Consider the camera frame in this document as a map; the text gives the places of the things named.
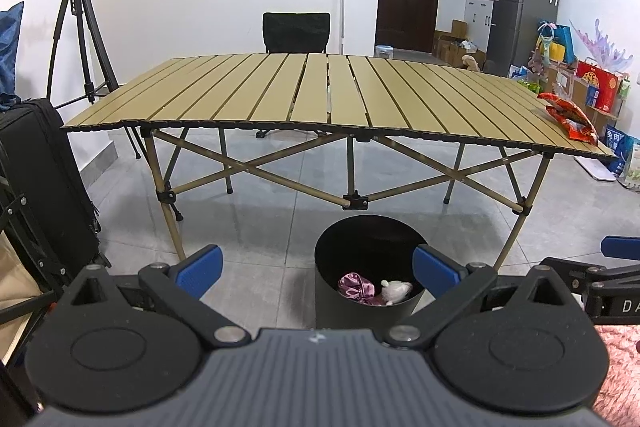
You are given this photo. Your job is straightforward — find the cardboard box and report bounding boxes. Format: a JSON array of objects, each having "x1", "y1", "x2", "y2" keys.
[{"x1": 547, "y1": 66, "x2": 624, "y2": 118}]

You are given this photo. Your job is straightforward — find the black tripod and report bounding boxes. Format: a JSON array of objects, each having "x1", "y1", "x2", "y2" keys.
[{"x1": 46, "y1": 0, "x2": 185, "y2": 222}]

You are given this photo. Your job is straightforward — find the black round bin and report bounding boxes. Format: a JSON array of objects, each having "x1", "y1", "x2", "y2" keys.
[{"x1": 314, "y1": 215, "x2": 431, "y2": 331}]

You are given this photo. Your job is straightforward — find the black folding cart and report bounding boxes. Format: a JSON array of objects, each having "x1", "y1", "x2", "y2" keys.
[{"x1": 0, "y1": 192, "x2": 74, "y2": 358}]

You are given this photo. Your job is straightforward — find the black suitcase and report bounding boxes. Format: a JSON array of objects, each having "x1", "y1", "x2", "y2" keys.
[{"x1": 0, "y1": 98, "x2": 112, "y2": 271}]

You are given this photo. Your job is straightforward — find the yellow gift bag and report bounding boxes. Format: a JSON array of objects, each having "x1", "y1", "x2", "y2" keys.
[{"x1": 540, "y1": 39, "x2": 566, "y2": 64}]

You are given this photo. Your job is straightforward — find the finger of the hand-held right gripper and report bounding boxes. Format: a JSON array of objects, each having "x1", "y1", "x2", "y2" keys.
[
  {"x1": 600, "y1": 236, "x2": 640, "y2": 261},
  {"x1": 535, "y1": 257, "x2": 640, "y2": 299}
]

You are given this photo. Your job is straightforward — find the white pole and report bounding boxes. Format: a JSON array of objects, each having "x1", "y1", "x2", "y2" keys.
[{"x1": 339, "y1": 0, "x2": 349, "y2": 56}]

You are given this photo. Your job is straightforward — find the white flat scale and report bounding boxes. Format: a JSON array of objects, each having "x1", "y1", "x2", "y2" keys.
[{"x1": 574, "y1": 153, "x2": 619, "y2": 182}]

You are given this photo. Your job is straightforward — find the green snack packets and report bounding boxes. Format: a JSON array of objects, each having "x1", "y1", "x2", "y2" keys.
[{"x1": 510, "y1": 64, "x2": 544, "y2": 93}]

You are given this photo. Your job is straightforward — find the tan folding table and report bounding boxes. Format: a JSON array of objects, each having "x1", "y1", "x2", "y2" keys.
[{"x1": 61, "y1": 53, "x2": 619, "y2": 270}]

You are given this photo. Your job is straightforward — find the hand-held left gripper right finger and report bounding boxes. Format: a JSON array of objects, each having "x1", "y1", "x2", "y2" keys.
[{"x1": 386, "y1": 243, "x2": 568, "y2": 349}]

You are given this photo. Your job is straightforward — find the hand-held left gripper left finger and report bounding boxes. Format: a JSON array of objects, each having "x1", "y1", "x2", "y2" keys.
[{"x1": 72, "y1": 244, "x2": 252, "y2": 349}]

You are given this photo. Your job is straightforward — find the pink satin scrunchie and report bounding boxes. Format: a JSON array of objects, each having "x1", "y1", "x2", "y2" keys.
[{"x1": 338, "y1": 272, "x2": 377, "y2": 307}]

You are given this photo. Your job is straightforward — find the beige cloth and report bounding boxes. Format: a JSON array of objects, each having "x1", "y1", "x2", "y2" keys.
[{"x1": 0, "y1": 234, "x2": 52, "y2": 366}]

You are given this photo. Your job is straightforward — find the stack of cardboard boxes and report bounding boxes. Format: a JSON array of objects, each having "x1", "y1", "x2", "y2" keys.
[{"x1": 432, "y1": 19, "x2": 489, "y2": 67}]

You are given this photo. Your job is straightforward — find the purple paper decoration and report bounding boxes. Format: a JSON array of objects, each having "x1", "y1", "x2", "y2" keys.
[{"x1": 570, "y1": 19, "x2": 634, "y2": 73}]

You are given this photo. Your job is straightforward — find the grey refrigerator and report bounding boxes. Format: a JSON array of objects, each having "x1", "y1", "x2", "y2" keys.
[{"x1": 486, "y1": 0, "x2": 561, "y2": 78}]

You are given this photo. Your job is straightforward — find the red gift box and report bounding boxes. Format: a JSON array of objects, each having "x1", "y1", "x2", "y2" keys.
[{"x1": 575, "y1": 61, "x2": 624, "y2": 110}]

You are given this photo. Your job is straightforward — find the red snack bag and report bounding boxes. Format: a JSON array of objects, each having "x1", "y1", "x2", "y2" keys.
[{"x1": 537, "y1": 92, "x2": 600, "y2": 146}]

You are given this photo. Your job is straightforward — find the blue and white packet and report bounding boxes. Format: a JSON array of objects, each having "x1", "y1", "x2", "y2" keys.
[{"x1": 605, "y1": 124, "x2": 640, "y2": 188}]

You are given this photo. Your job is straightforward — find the yellow and white plush toy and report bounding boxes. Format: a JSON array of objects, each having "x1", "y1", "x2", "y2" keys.
[{"x1": 377, "y1": 279, "x2": 414, "y2": 307}]

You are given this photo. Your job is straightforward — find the black folding chair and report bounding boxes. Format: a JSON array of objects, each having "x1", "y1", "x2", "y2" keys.
[{"x1": 256, "y1": 12, "x2": 332, "y2": 140}]

